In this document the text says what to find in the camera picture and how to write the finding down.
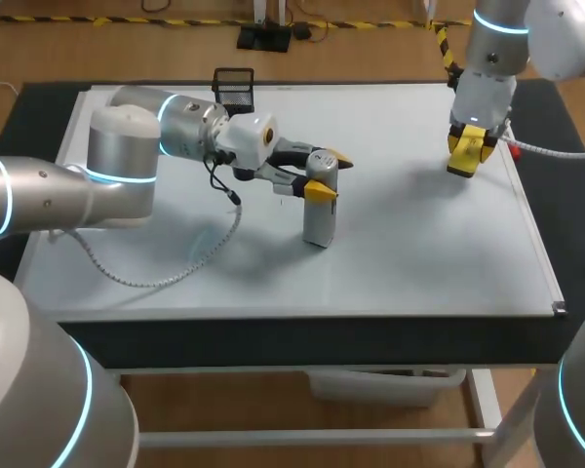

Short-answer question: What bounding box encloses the thin black cable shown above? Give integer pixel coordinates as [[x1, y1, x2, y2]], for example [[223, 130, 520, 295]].
[[204, 149, 243, 206]]

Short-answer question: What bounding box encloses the black floor box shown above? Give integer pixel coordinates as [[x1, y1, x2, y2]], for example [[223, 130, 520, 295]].
[[236, 22, 293, 52]]

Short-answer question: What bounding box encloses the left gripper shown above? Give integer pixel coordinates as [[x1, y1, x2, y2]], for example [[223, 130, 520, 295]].
[[215, 111, 356, 203]]

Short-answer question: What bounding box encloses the white cable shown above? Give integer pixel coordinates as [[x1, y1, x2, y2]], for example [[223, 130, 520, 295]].
[[47, 200, 245, 290], [498, 133, 585, 161]]

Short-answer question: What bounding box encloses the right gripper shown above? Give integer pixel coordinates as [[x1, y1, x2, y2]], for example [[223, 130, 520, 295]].
[[446, 68, 518, 178]]

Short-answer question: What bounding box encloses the black mesh cup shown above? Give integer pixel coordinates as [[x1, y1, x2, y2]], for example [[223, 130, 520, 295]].
[[212, 66, 256, 117]]

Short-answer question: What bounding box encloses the white plastic bin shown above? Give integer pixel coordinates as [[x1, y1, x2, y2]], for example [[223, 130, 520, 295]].
[[305, 369, 465, 410]]

